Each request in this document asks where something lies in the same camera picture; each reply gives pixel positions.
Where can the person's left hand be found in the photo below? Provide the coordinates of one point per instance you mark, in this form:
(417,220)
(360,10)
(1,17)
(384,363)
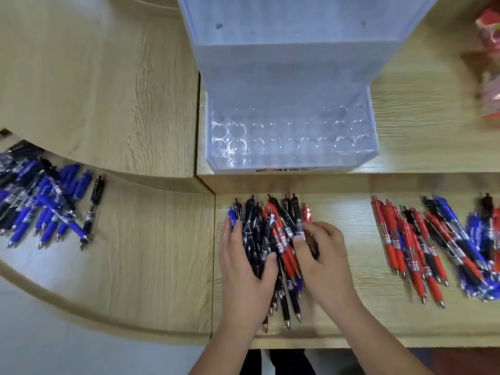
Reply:
(242,292)

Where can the person's right hand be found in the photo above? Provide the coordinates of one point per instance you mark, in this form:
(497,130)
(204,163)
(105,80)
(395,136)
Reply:
(332,277)

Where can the pile of black red pens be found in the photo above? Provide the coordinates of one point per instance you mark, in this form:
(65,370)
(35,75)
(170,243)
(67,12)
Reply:
(273,226)

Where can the pile of red blue pens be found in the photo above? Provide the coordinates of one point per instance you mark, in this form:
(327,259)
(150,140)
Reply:
(414,246)

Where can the clear tiered pen holder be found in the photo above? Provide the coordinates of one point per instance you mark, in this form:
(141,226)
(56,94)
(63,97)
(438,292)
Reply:
(281,74)

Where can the pile of blue black pens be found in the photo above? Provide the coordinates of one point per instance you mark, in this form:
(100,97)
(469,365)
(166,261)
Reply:
(47,203)

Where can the person's left forearm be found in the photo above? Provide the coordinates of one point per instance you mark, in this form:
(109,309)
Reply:
(226,351)

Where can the person's right forearm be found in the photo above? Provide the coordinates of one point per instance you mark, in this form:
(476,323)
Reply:
(379,343)

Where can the person's black trousers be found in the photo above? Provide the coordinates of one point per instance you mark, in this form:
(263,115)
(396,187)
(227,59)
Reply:
(285,363)

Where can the clear bag of red candies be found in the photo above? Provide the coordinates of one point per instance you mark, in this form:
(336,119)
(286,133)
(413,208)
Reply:
(490,74)

